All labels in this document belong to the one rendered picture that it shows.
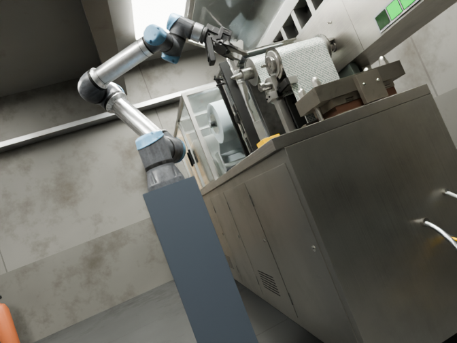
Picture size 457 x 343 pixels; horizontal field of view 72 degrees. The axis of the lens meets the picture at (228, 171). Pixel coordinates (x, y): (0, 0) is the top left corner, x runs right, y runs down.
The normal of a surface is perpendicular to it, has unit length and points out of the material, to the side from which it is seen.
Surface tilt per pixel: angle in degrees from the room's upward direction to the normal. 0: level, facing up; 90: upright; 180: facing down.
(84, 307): 90
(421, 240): 90
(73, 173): 90
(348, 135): 90
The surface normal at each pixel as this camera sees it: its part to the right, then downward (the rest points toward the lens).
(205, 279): 0.22, -0.16
